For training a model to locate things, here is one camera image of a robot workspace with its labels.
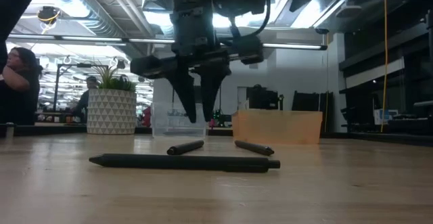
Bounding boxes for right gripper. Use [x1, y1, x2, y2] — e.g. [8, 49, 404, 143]
[130, 7, 265, 124]

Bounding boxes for clear plastic bin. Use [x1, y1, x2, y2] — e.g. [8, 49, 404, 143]
[151, 102, 209, 139]

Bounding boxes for black equipment stand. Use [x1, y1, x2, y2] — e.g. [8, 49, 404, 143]
[246, 84, 286, 112]

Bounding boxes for green potted plant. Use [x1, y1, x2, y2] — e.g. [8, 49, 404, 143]
[90, 62, 137, 92]

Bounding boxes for tan cardboard box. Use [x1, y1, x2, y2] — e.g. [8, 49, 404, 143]
[231, 110, 324, 146]

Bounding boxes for white triangle-patterned planter pot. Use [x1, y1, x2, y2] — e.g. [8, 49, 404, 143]
[87, 88, 138, 135]

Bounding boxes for black folded panels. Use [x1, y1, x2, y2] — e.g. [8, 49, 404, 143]
[292, 90, 334, 133]

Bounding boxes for person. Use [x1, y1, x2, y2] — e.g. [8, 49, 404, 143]
[72, 75, 99, 117]
[0, 46, 44, 127]

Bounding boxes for long ceiling light bar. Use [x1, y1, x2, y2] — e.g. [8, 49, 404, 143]
[5, 33, 328, 51]

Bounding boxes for round ceiling device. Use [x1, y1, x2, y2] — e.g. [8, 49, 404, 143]
[37, 6, 62, 24]

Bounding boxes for blue and white box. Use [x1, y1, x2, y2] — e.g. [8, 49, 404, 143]
[373, 108, 399, 126]

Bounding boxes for small white cup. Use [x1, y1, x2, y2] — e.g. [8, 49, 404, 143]
[4, 122, 16, 139]

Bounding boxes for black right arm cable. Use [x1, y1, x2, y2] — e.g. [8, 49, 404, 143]
[229, 0, 272, 39]

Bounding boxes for silver ventilation duct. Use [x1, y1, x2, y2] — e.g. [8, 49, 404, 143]
[39, 0, 124, 38]

